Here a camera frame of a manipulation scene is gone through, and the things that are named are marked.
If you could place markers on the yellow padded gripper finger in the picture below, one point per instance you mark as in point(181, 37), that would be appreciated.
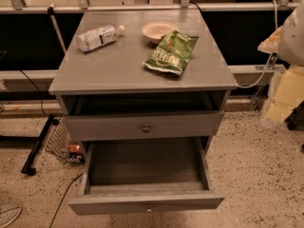
point(286, 93)

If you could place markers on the grey drawer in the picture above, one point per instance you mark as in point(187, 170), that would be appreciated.
point(138, 176)
point(143, 126)

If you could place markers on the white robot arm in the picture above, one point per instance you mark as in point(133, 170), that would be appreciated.
point(287, 41)

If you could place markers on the grey wooden drawer cabinet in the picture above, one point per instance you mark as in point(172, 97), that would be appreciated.
point(113, 80)

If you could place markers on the green snack bag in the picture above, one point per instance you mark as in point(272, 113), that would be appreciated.
point(173, 53)

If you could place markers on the white ceramic bowl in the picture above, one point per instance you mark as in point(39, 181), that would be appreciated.
point(154, 31)

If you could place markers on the clear plastic water bottle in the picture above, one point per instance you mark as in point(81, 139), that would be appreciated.
point(98, 37)

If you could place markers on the orange can in basket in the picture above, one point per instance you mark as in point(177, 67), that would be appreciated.
point(74, 148)

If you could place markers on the black metal stand leg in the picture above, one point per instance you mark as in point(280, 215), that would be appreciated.
point(27, 168)

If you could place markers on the wooden stick with black tip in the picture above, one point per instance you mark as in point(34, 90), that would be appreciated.
point(50, 12)

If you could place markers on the metal frame rail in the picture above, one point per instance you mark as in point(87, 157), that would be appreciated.
point(126, 7)

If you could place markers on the wire mesh basket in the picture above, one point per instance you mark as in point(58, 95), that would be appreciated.
point(57, 144)

